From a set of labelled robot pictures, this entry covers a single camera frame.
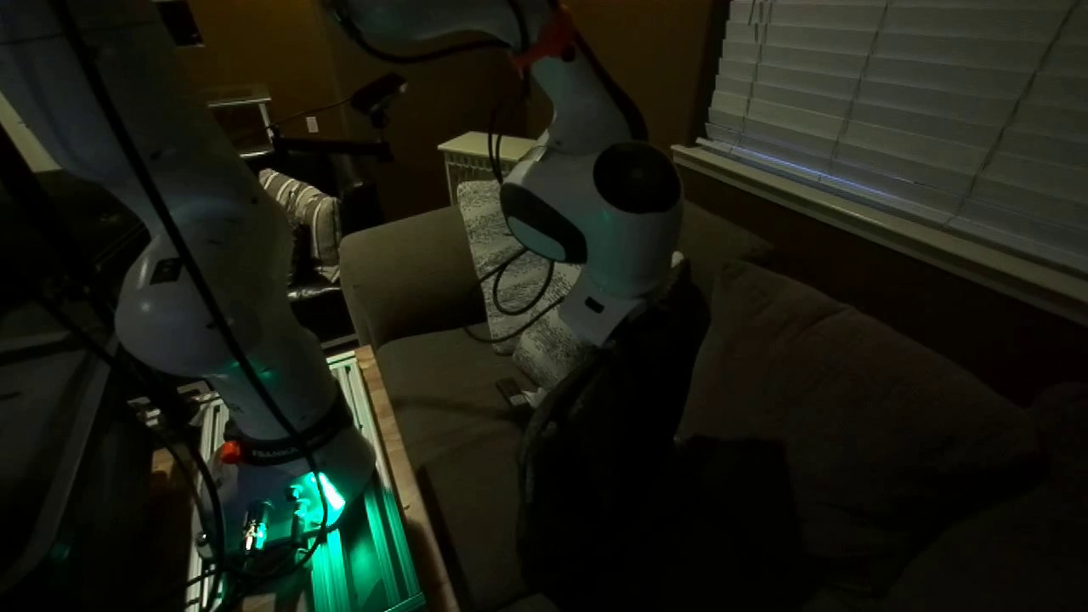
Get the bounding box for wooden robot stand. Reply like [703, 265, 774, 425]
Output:
[167, 345, 461, 612]

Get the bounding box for white window sill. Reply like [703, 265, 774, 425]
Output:
[669, 139, 1088, 329]

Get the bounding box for white patterned cloth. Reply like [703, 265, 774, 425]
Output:
[453, 172, 572, 357]

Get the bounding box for white pillow tag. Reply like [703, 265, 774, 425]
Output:
[494, 373, 555, 418]

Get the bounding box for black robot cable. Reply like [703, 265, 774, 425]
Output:
[44, 0, 580, 576]

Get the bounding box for white window blinds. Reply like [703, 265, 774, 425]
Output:
[703, 0, 1088, 278]

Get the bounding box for white striped cushion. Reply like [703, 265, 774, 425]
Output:
[254, 163, 347, 269]

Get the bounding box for white side table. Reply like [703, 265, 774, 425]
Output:
[435, 125, 545, 212]

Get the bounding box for brown fabric sofa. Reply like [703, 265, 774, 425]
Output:
[337, 197, 1088, 612]

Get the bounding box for black floral pillow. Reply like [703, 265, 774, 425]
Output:
[517, 269, 801, 612]

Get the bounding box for orange cable strap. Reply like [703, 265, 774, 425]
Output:
[517, 6, 580, 75]

